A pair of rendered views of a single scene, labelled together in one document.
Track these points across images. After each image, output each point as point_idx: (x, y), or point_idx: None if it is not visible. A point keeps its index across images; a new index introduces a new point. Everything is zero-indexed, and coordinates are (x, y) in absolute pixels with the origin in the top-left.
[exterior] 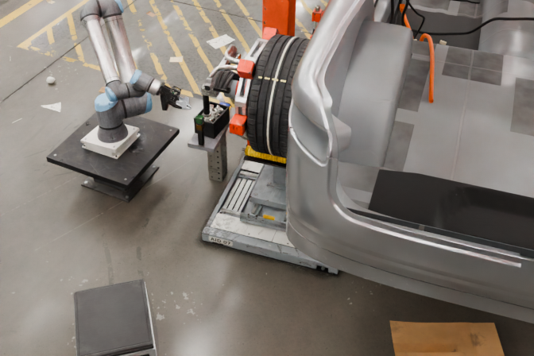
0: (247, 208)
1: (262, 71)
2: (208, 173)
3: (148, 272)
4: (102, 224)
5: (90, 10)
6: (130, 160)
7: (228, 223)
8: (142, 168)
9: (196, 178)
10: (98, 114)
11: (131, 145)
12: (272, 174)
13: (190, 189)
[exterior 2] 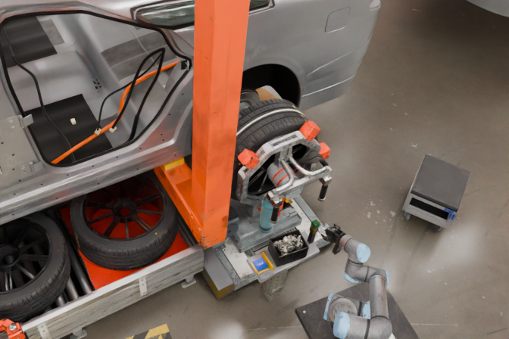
0: (291, 220)
1: (302, 118)
2: (282, 291)
3: (382, 247)
4: None
5: (380, 318)
6: (362, 300)
7: (308, 230)
8: (357, 284)
9: (290, 303)
10: None
11: None
12: (257, 219)
13: (304, 295)
